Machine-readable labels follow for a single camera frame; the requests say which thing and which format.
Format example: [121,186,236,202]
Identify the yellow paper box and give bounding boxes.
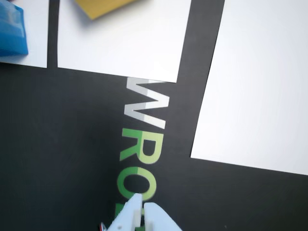
[74,0,140,20]

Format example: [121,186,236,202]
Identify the white paper sheet marked 1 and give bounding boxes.
[57,0,193,84]

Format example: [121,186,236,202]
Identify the blue paper box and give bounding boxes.
[0,0,29,57]

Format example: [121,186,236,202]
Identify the white paper sheet marked HOME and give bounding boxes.
[190,0,308,176]

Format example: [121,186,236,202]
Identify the white paper sheet marked 2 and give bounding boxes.
[0,0,49,68]

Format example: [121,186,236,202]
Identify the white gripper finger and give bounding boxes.
[107,193,143,231]
[143,202,183,231]

